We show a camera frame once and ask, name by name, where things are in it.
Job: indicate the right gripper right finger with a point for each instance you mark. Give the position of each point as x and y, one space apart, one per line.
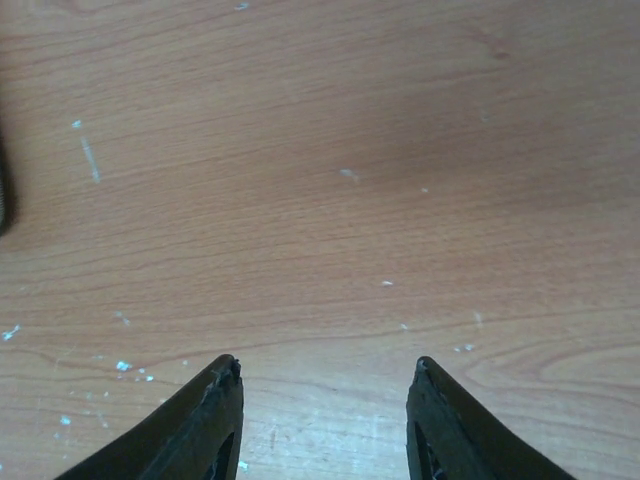
451 435

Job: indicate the brown fabric sunglasses pouch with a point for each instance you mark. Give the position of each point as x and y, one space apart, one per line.
7 193

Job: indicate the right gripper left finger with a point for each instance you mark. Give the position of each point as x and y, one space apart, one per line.
195 434

